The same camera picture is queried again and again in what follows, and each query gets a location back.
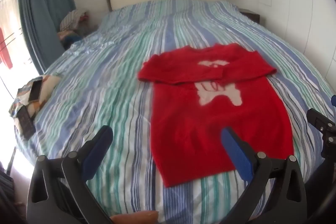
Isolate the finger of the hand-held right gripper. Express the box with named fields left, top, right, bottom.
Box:
left=307, top=95, right=336, bottom=161

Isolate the red knit sweater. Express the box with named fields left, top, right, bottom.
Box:
left=138, top=43, right=294, bottom=188

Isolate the phone in brown case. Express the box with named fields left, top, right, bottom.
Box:
left=28, top=78, right=44, bottom=103

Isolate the dark wooden nightstand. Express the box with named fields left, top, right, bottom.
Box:
left=239, top=8, right=260, bottom=24

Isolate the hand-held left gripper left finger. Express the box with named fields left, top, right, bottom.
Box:
left=26, top=125, right=114, bottom=224

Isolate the striped bed sheet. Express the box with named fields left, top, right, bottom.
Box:
left=14, top=0, right=336, bottom=224

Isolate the patterned pillow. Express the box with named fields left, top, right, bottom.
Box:
left=8, top=74, right=61, bottom=119

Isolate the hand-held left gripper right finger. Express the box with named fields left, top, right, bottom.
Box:
left=221, top=127, right=307, bottom=224

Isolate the pile of clothes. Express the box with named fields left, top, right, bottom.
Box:
left=57, top=9, right=99, bottom=50

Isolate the person's left hand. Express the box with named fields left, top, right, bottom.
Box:
left=110, top=210, right=159, bottom=224

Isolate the white wardrobe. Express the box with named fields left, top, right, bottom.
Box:
left=253, top=0, right=336, bottom=77

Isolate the blue curtain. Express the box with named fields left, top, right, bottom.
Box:
left=16, top=0, right=77, bottom=75

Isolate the red hanging cloth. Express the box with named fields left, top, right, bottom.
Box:
left=0, top=27, right=13, bottom=69

